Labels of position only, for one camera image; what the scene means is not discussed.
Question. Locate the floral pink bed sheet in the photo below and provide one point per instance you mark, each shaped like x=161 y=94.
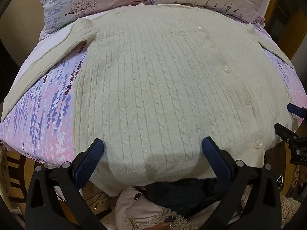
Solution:
x=43 y=115

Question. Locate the cream shaggy fleece cloth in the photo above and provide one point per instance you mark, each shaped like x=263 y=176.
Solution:
x=287 y=208

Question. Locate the pink fleece-lined jacket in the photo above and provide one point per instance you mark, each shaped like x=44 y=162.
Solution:
x=136 y=208

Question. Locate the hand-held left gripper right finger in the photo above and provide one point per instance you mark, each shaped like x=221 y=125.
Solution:
x=213 y=158

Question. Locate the dark pants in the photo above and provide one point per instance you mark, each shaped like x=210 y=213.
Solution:
x=187 y=194

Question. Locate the wooden bed frame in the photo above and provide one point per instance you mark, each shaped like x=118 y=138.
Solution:
x=290 y=16

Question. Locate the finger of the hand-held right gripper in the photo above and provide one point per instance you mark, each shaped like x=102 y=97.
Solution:
x=297 y=110
x=286 y=133

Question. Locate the wooden chair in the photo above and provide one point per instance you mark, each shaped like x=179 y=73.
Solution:
x=14 y=172

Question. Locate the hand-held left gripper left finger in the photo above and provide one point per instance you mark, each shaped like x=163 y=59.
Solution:
x=92 y=158

